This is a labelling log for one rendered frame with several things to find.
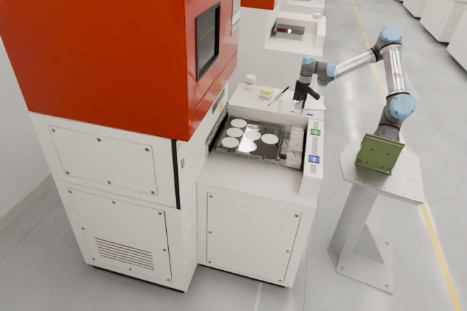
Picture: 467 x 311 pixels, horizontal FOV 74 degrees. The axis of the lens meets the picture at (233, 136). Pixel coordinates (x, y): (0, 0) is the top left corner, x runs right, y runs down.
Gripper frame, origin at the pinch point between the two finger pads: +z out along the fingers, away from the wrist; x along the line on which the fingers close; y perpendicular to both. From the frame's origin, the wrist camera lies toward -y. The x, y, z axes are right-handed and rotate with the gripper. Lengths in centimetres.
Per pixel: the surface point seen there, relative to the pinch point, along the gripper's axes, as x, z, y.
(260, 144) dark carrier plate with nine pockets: 31.7, 9.7, 20.3
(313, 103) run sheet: -15.7, 0.6, -6.4
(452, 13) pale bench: -565, 6, -270
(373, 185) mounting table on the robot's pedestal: 38, 19, -44
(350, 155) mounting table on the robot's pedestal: 14.3, 17.3, -32.9
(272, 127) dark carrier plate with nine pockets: 11.2, 8.8, 16.8
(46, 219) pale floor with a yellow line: 52, 100, 174
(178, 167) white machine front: 85, -6, 49
